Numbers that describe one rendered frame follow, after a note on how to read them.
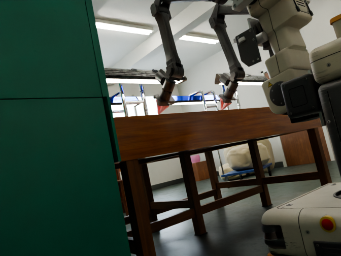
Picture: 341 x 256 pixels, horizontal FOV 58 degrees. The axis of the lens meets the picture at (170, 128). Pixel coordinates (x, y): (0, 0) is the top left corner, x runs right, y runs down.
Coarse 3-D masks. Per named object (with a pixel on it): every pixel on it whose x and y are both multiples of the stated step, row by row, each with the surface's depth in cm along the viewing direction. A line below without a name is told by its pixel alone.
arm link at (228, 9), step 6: (216, 6) 189; (222, 6) 187; (228, 6) 184; (216, 12) 189; (222, 12) 187; (228, 12) 184; (234, 12) 181; (240, 12) 178; (246, 12) 175; (216, 18) 190; (222, 18) 194
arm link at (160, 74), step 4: (168, 68) 151; (172, 68) 150; (160, 72) 160; (164, 72) 156; (168, 72) 151; (172, 72) 150; (156, 76) 160; (160, 76) 158; (168, 76) 151; (160, 80) 158; (176, 80) 155
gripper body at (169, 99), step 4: (160, 92) 159; (164, 92) 156; (168, 92) 156; (156, 96) 160; (160, 96) 158; (164, 96) 157; (168, 96) 158; (160, 100) 157; (164, 100) 158; (168, 100) 160; (172, 100) 162
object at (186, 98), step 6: (174, 96) 270; (180, 96) 275; (186, 96) 280; (192, 96) 284; (198, 96) 289; (204, 96) 294; (210, 96) 299; (216, 96) 305; (174, 102) 265; (180, 102) 269; (186, 102) 274; (192, 102) 280
